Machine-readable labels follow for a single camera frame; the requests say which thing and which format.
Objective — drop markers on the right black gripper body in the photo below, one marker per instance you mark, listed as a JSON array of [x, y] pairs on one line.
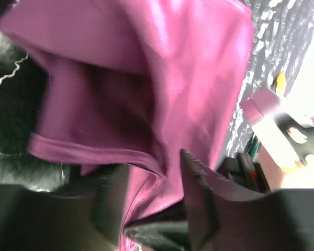
[[244, 171]]

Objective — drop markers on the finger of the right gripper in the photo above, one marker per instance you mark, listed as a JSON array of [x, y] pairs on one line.
[[165, 230]]

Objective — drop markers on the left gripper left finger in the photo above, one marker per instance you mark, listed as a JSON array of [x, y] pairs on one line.
[[83, 215]]

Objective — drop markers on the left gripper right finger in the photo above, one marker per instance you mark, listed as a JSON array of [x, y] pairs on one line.
[[223, 215]]

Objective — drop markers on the purple satin napkin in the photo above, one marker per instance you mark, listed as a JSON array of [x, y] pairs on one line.
[[120, 82]]

